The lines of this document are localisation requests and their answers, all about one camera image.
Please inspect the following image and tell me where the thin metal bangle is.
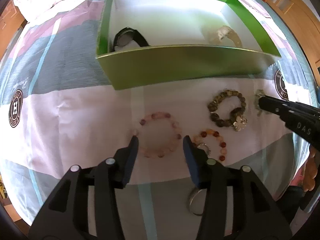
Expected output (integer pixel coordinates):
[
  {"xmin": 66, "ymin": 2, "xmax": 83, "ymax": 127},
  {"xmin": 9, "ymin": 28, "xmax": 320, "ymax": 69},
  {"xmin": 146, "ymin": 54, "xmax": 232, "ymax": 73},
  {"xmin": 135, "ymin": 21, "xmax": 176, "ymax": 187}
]
[{"xmin": 187, "ymin": 187, "xmax": 206, "ymax": 217}]

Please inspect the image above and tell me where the brown wooden bead bracelet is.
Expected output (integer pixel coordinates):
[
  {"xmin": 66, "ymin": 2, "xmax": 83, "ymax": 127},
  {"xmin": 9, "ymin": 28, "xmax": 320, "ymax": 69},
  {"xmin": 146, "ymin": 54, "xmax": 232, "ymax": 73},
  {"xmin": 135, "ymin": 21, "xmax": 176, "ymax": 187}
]
[{"xmin": 207, "ymin": 89, "xmax": 247, "ymax": 128}]

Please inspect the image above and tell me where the red orange bead bracelet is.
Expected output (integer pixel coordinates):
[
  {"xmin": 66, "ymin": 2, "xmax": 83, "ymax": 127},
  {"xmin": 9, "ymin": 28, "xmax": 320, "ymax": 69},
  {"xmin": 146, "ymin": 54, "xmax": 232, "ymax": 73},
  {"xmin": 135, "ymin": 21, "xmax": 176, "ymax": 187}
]
[{"xmin": 192, "ymin": 128, "xmax": 228, "ymax": 163}]

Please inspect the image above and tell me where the cream white wristwatch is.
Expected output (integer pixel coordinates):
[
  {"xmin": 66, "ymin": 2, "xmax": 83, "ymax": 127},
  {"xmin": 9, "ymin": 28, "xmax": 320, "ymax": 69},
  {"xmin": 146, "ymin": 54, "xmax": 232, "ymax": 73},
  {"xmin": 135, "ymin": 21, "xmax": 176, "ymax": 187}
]
[{"xmin": 207, "ymin": 25, "xmax": 243, "ymax": 48}]

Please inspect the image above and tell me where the pink bead bracelet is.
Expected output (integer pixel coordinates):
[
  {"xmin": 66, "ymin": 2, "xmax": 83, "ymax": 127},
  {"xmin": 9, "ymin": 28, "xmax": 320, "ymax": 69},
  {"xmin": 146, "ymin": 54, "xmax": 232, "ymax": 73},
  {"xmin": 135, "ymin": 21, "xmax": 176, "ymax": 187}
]
[{"xmin": 132, "ymin": 112, "xmax": 183, "ymax": 158}]

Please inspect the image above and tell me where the black wristwatch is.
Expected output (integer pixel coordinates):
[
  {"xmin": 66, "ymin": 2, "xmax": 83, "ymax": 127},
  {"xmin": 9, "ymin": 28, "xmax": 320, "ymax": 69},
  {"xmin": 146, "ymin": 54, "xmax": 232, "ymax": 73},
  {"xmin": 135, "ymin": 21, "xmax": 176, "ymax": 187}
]
[{"xmin": 111, "ymin": 27, "xmax": 149, "ymax": 52}]

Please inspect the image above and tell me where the pink grey patterned bedsheet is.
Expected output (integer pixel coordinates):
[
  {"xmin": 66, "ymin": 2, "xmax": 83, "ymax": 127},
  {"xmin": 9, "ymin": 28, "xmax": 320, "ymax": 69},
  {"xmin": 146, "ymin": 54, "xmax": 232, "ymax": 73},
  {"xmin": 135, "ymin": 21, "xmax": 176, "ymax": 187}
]
[{"xmin": 1, "ymin": 0, "xmax": 318, "ymax": 239}]

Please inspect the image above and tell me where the green cardboard box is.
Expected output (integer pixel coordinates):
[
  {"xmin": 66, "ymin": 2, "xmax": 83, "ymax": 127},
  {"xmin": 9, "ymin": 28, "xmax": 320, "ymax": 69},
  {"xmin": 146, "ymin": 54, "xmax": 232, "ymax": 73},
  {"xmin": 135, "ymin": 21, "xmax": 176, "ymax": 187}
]
[{"xmin": 96, "ymin": 0, "xmax": 280, "ymax": 90}]

